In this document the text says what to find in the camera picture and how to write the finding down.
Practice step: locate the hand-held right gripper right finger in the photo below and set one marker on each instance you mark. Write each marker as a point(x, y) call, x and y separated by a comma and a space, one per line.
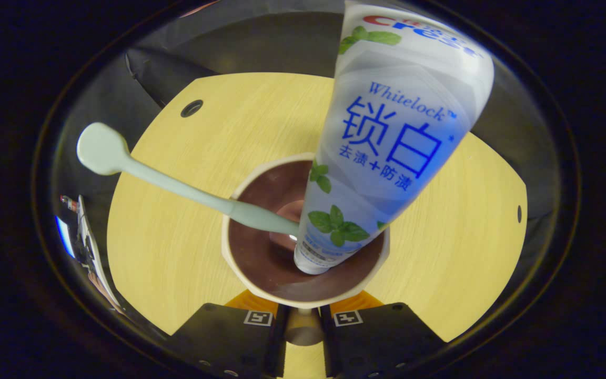
point(329, 347)

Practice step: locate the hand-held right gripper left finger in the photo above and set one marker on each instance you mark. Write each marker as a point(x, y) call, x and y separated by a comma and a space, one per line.
point(276, 347)

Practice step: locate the beige cup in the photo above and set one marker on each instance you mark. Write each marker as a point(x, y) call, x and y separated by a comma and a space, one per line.
point(261, 258)

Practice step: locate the pale green toothbrush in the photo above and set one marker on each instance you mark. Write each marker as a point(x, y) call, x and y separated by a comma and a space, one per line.
point(177, 187)

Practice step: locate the white toothpaste tube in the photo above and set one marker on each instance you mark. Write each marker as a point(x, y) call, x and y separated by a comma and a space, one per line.
point(397, 131)

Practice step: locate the computer monitor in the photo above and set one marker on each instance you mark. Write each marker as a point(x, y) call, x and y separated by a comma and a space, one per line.
point(64, 237)

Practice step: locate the red bottle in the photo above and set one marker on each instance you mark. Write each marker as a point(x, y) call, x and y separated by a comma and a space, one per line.
point(69, 202)

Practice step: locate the black backdrop cloth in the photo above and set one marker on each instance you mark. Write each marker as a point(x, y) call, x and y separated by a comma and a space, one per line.
point(261, 47)

